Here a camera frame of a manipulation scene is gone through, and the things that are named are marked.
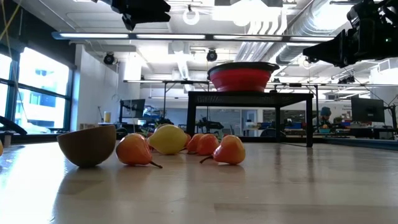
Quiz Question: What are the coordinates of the long ceiling light fixture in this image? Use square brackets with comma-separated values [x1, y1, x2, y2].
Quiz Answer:
[51, 30, 336, 44]

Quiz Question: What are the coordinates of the person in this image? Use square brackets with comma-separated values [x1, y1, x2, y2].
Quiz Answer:
[318, 106, 333, 127]

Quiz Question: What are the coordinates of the green kiwi half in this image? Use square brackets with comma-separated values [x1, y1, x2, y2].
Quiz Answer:
[57, 124, 118, 169]

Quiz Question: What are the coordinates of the black office chair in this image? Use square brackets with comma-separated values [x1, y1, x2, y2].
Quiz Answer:
[259, 128, 287, 138]

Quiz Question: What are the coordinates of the red collapsible colander bowl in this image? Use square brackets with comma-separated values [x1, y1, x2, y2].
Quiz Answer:
[207, 61, 280, 93]

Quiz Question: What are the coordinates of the black perforated metal shelf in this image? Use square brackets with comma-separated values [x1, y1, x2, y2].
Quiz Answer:
[187, 91, 315, 148]

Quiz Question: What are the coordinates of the white ceiling ring lamp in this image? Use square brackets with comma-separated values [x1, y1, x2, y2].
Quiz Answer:
[182, 7, 200, 26]

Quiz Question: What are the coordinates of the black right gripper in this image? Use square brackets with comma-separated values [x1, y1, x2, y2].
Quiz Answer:
[303, 17, 398, 68]

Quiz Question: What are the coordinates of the yellow toy lemon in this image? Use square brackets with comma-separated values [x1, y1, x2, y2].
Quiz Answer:
[147, 124, 189, 156]

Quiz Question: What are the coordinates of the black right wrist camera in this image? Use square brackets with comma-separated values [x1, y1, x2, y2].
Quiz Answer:
[346, 0, 379, 30]

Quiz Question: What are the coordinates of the black computer monitor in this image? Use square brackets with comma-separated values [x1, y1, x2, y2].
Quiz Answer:
[351, 96, 386, 123]
[120, 98, 146, 119]

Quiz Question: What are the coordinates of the silver ventilation duct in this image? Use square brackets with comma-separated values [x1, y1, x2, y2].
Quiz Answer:
[275, 0, 332, 65]

